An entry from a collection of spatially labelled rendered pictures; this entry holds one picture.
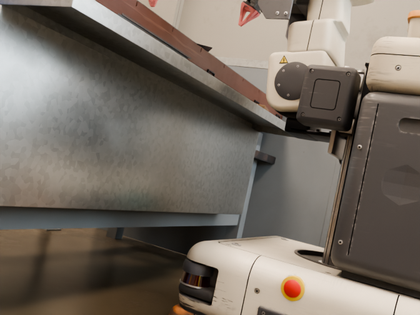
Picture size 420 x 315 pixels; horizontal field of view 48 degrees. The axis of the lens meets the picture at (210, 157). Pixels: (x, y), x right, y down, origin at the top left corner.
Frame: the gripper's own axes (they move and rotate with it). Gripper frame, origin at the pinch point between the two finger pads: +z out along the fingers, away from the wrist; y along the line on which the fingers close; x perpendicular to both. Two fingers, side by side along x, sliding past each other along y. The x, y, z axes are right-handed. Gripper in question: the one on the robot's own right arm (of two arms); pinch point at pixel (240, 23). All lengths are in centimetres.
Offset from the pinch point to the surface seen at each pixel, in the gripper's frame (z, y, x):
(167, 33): 17.2, 43.2, 7.8
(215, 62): 16.5, 11.7, 7.3
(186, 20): 1, -242, -199
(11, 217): 68, 78, 26
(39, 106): 42, 87, 24
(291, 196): 48, -67, 36
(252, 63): 7, -67, -22
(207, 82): 21, 51, 32
